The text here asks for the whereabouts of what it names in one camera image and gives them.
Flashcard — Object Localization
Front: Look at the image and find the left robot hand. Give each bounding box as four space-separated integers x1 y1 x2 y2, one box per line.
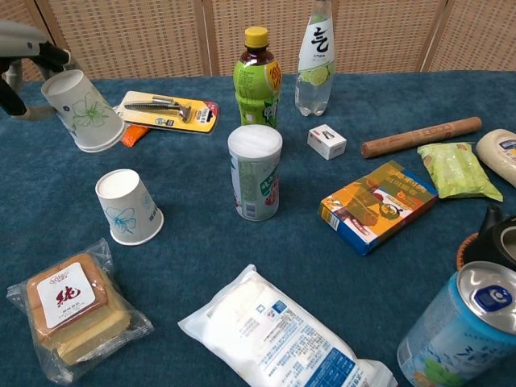
0 19 81 121

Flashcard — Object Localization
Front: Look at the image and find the green flower paper cup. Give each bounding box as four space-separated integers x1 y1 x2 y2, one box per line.
40 69 127 151

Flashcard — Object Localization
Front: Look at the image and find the wooden lattice folding screen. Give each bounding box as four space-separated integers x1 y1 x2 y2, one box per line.
0 0 516 81

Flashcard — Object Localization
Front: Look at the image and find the orange snack packet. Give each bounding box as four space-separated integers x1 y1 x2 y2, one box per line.
120 124 152 148

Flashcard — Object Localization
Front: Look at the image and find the razor on yellow card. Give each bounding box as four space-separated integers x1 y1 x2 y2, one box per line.
114 90 219 135

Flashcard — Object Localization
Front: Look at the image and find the green tea bottle yellow cap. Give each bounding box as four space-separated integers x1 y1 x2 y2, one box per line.
233 26 283 130

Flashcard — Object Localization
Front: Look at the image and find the white lid snack canister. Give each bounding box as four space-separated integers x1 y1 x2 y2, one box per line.
227 124 283 222

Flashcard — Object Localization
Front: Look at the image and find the wrapped sponge cake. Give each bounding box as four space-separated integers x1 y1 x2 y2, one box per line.
6 237 155 384

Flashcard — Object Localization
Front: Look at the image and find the blue table cloth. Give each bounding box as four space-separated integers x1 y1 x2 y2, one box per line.
0 70 516 387

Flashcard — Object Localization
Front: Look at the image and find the clear lime soda bottle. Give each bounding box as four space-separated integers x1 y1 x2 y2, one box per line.
294 0 337 118

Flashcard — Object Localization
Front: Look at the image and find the small white box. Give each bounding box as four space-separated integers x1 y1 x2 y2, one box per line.
306 124 347 161

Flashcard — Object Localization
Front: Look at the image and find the white powder bag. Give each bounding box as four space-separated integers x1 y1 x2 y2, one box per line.
177 264 398 387

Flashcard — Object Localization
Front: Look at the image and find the orange and blue carton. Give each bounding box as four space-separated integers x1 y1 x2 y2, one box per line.
318 160 439 256

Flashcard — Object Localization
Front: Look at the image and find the wooden rolling pin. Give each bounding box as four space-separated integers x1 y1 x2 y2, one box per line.
360 116 483 159

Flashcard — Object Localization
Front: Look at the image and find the green snack packet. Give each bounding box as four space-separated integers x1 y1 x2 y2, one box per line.
417 142 504 202

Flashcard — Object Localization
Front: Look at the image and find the cream mayonnaise bottle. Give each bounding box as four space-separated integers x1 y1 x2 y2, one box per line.
475 128 516 178

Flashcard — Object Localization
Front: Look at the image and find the brown woven coaster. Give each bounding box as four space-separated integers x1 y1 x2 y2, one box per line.
456 232 481 270

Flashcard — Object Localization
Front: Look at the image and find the black teapot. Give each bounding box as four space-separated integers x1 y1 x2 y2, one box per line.
463 204 516 271

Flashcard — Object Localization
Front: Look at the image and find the blue drink can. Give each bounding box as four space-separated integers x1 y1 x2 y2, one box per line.
397 260 516 387

